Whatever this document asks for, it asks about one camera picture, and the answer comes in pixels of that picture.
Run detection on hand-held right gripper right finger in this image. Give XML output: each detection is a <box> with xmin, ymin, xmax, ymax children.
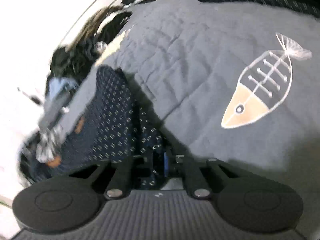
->
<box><xmin>163</xmin><ymin>151</ymin><xmax>242</xmax><ymax>201</ymax></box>

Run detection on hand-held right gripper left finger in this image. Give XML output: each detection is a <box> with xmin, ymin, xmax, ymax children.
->
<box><xmin>70</xmin><ymin>155</ymin><xmax>163</xmax><ymax>201</ymax></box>

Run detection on navy dotted sweater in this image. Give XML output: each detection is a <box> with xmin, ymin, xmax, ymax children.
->
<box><xmin>32</xmin><ymin>66</ymin><xmax>167</xmax><ymax>192</ymax></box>

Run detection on light grey crumpled garment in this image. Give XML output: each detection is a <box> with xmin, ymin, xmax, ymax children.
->
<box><xmin>37</xmin><ymin>97</ymin><xmax>70</xmax><ymax>163</ymax></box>

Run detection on grey quilt with fish print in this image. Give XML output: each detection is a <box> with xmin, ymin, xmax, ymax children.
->
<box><xmin>60</xmin><ymin>0</ymin><xmax>320</xmax><ymax>205</ymax></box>

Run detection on light blue shirt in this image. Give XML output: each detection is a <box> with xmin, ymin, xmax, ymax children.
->
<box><xmin>46</xmin><ymin>76</ymin><xmax>78</xmax><ymax>100</ymax></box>

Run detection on black garment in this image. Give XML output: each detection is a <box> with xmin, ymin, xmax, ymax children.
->
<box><xmin>97</xmin><ymin>11</ymin><xmax>133</xmax><ymax>48</ymax></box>

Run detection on beige folded pants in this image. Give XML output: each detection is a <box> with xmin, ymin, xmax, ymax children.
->
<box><xmin>72</xmin><ymin>6</ymin><xmax>125</xmax><ymax>48</ymax></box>

